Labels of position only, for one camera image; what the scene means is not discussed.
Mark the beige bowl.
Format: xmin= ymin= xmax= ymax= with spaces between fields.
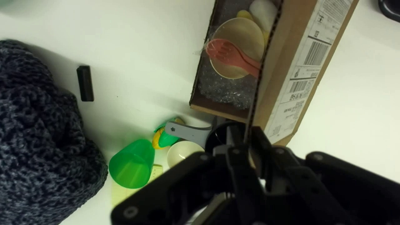
xmin=207 ymin=17 xmax=267 ymax=82

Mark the green and yellow toy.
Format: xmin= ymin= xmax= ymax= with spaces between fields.
xmin=152 ymin=117 xmax=188 ymax=152

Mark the yellow soft item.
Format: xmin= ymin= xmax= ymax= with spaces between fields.
xmin=235 ymin=9 xmax=257 ymax=23

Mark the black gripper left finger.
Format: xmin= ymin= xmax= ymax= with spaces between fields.
xmin=110 ymin=124 xmax=269 ymax=225

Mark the black flat plate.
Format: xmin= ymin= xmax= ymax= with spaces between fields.
xmin=378 ymin=0 xmax=400 ymax=23

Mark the grey foam padding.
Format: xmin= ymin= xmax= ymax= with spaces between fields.
xmin=195 ymin=0 xmax=259 ymax=113

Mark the pink plastic spork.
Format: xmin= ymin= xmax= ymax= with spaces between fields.
xmin=203 ymin=38 xmax=263 ymax=79

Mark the white soft item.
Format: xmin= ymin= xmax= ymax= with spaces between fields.
xmin=248 ymin=0 xmax=279 ymax=35

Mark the brown cardboard box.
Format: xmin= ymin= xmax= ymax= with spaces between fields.
xmin=189 ymin=0 xmax=362 ymax=148

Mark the cream small bowl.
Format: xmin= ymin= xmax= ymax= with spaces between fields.
xmin=167 ymin=140 xmax=207 ymax=169

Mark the dark blue knitted cloth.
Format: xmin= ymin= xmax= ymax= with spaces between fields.
xmin=0 ymin=39 xmax=110 ymax=225

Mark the green plastic cup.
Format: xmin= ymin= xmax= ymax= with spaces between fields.
xmin=108 ymin=138 xmax=157 ymax=190

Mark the small black block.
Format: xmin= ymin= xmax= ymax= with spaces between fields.
xmin=75 ymin=64 xmax=95 ymax=103

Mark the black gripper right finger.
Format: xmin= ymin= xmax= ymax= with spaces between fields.
xmin=249 ymin=125 xmax=400 ymax=225

